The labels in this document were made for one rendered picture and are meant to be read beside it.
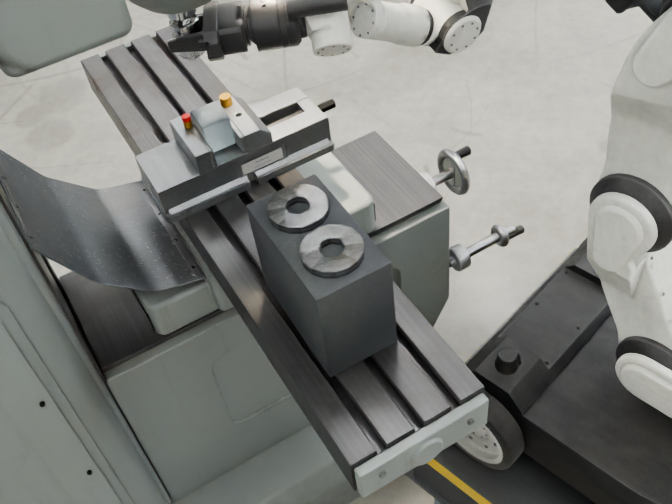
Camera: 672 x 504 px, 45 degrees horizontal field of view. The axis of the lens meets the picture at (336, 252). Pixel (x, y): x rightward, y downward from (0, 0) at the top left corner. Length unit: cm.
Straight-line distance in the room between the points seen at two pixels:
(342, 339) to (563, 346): 64
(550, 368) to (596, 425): 14
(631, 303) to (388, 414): 52
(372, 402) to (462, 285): 137
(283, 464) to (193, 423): 30
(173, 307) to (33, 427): 32
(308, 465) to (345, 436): 83
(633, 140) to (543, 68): 210
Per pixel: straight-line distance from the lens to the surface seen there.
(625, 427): 164
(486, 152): 296
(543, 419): 162
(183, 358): 163
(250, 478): 201
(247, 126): 148
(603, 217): 132
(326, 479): 202
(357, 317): 115
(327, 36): 133
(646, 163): 129
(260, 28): 133
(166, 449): 184
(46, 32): 118
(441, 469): 177
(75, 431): 158
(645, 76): 115
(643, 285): 145
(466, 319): 245
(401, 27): 144
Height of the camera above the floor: 196
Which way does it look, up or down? 48 degrees down
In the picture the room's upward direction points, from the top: 8 degrees counter-clockwise
